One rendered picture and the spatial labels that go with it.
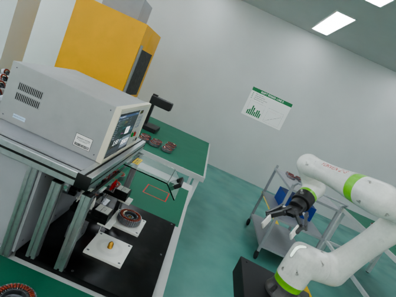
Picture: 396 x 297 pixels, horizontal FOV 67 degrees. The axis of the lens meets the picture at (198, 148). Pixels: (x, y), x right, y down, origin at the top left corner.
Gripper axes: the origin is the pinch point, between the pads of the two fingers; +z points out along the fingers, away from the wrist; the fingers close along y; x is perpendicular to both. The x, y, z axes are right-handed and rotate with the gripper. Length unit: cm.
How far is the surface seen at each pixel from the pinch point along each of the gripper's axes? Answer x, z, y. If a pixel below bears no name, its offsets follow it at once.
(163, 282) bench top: 0, 47, -22
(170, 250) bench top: 5.9, 31.0, -38.5
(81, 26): -103, -135, -396
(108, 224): -26, 52, -38
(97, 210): -33, 53, -40
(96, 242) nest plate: -19, 58, -43
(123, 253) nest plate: -13, 52, -35
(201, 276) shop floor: 117, -21, -101
